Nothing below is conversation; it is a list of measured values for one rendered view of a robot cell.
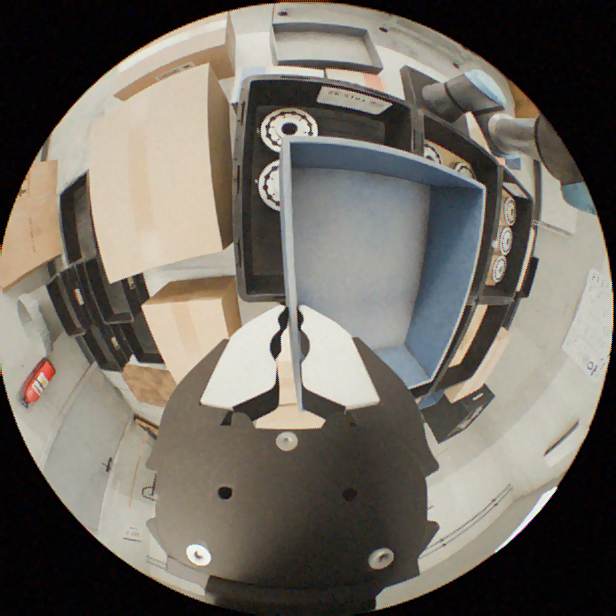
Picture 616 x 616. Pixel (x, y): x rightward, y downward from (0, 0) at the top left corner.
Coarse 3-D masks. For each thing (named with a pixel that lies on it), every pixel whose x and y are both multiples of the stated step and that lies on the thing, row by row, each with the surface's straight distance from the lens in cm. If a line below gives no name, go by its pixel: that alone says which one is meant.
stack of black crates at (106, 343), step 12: (96, 324) 150; (108, 324) 155; (84, 336) 174; (96, 336) 177; (108, 336) 155; (120, 336) 164; (96, 348) 181; (108, 348) 153; (120, 348) 162; (96, 360) 181; (108, 360) 188; (120, 360) 163; (120, 372) 165
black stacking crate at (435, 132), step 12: (432, 120) 47; (432, 132) 53; (444, 132) 52; (444, 144) 59; (456, 144) 57; (468, 144) 56; (468, 156) 64; (480, 156) 62; (480, 168) 67; (492, 168) 65; (480, 180) 66; (492, 180) 64; (492, 192) 63; (492, 204) 62; (492, 216) 61; (480, 252) 61; (480, 264) 61; (480, 276) 61
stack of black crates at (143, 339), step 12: (120, 324) 147; (132, 324) 154; (144, 324) 146; (132, 336) 156; (144, 336) 154; (132, 348) 155; (144, 348) 162; (156, 348) 154; (144, 360) 158; (156, 360) 151
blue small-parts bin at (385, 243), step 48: (288, 144) 10; (336, 144) 11; (288, 192) 10; (336, 192) 17; (384, 192) 19; (432, 192) 22; (480, 192) 18; (288, 240) 10; (336, 240) 17; (384, 240) 19; (432, 240) 22; (480, 240) 18; (288, 288) 11; (336, 288) 19; (384, 288) 21; (432, 288) 22; (384, 336) 24; (432, 336) 22
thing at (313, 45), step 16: (272, 32) 70; (288, 32) 77; (304, 32) 77; (320, 32) 79; (336, 32) 80; (352, 32) 81; (368, 32) 79; (288, 48) 70; (304, 48) 70; (320, 48) 71; (336, 48) 73; (352, 48) 76; (368, 48) 77; (288, 64) 61; (304, 64) 62; (320, 64) 63; (336, 64) 64; (352, 64) 64; (368, 64) 65
